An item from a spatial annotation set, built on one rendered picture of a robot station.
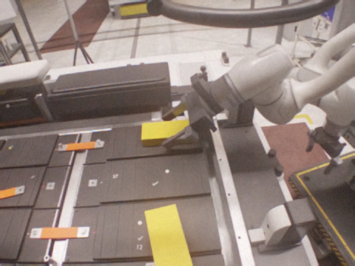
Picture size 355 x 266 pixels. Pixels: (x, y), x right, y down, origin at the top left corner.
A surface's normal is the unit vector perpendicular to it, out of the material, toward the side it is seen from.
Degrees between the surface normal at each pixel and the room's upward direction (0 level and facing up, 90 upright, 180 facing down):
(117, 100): 90
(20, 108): 90
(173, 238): 0
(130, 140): 0
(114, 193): 0
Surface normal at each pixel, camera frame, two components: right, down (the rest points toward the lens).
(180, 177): -0.07, -0.72
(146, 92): 0.07, 0.69
